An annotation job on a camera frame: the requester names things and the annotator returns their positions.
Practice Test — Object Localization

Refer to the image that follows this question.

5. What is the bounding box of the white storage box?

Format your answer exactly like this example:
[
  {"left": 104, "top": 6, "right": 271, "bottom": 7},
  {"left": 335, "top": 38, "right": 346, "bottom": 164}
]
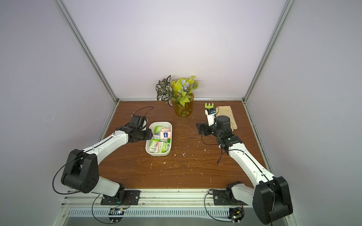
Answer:
[{"left": 145, "top": 121, "right": 173, "bottom": 156}]

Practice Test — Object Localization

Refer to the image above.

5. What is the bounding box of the pink tissue pack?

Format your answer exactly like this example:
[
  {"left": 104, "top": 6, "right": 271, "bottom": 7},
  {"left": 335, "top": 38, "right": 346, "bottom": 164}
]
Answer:
[{"left": 160, "top": 131, "right": 172, "bottom": 139}]

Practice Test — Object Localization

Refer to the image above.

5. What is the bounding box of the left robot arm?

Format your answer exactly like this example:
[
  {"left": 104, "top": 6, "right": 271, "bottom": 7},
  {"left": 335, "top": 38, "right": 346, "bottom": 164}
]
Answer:
[{"left": 61, "top": 115, "right": 153, "bottom": 202}]

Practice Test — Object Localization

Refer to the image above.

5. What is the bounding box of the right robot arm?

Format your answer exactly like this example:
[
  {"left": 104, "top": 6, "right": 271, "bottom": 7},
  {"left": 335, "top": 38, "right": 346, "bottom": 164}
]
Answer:
[{"left": 196, "top": 115, "right": 293, "bottom": 225}]

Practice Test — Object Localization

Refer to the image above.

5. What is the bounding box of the green tissue pack in box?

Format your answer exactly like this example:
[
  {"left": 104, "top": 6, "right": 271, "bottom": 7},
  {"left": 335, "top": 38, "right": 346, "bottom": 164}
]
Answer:
[{"left": 149, "top": 138, "right": 160, "bottom": 151}]

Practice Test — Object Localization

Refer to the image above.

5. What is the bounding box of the beige garden glove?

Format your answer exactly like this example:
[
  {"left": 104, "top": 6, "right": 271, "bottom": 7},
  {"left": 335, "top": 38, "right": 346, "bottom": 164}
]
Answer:
[{"left": 216, "top": 106, "right": 238, "bottom": 131}]

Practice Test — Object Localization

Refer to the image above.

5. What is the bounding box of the green tissue pack upper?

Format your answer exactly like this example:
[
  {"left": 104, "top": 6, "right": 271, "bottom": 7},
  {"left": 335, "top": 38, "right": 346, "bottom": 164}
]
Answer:
[{"left": 154, "top": 126, "right": 169, "bottom": 133}]

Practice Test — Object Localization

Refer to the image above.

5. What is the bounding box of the green hand rake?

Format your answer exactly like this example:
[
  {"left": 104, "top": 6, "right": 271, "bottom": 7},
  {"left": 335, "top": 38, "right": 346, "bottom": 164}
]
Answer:
[{"left": 205, "top": 103, "right": 214, "bottom": 109}]

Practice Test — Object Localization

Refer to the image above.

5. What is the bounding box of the amber vase with plants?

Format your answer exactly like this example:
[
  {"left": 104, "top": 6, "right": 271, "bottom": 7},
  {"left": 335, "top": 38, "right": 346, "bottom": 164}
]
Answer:
[{"left": 156, "top": 75, "right": 199, "bottom": 117}]

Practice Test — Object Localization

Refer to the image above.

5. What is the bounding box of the right controller board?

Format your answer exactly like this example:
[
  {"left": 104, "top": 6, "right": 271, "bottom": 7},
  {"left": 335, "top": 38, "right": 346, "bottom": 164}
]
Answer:
[{"left": 228, "top": 207, "right": 245, "bottom": 224}]

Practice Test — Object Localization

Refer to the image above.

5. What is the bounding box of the controller board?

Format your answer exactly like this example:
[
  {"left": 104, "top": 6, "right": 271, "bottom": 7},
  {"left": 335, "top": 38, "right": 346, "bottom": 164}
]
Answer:
[
  {"left": 228, "top": 207, "right": 245, "bottom": 224},
  {"left": 108, "top": 208, "right": 125, "bottom": 224}
]

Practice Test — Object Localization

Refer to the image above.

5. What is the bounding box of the left controller board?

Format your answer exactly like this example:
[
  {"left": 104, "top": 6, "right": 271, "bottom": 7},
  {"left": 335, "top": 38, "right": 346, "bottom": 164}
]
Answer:
[{"left": 108, "top": 208, "right": 125, "bottom": 224}]

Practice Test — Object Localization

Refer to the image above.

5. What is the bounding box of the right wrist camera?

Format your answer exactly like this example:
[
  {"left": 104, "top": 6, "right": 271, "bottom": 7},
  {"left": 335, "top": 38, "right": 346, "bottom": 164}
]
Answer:
[{"left": 205, "top": 108, "right": 216, "bottom": 127}]

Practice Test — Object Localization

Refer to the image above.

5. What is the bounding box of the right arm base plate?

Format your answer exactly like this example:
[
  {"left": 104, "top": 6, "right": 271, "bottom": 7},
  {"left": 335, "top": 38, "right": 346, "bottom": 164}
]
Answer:
[{"left": 209, "top": 189, "right": 244, "bottom": 206}]

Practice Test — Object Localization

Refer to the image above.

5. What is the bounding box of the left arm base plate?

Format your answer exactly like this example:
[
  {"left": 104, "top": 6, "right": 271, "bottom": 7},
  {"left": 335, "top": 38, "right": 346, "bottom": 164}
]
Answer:
[{"left": 100, "top": 190, "right": 141, "bottom": 206}]

